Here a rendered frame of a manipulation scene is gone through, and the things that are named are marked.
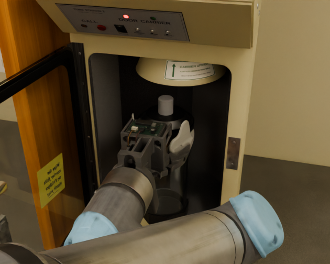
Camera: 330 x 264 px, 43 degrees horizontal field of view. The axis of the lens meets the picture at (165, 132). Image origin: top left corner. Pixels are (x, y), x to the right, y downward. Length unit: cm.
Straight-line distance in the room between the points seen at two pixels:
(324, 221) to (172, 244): 76
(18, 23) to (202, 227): 47
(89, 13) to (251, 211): 37
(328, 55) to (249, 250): 76
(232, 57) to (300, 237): 49
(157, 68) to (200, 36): 15
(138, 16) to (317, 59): 64
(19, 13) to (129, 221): 38
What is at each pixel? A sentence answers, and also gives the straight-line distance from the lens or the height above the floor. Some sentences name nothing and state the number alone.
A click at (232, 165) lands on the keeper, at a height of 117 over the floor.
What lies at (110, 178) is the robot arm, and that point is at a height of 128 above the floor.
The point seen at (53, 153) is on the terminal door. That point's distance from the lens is 76.
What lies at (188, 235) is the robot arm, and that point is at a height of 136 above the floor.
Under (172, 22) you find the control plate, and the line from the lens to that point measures 62.
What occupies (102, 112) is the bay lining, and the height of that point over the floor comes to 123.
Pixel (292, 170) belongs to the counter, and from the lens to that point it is 122.
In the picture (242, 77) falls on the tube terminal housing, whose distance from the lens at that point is 71.
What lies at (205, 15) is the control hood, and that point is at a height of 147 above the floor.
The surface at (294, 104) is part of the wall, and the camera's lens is 121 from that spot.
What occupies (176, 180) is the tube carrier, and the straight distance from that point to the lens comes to 82.
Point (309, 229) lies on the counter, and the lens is 105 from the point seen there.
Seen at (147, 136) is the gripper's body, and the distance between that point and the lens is 65.
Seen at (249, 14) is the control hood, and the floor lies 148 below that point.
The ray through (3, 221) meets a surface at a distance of 66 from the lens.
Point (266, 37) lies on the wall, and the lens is 114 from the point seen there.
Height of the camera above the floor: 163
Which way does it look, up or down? 31 degrees down
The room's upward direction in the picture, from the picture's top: straight up
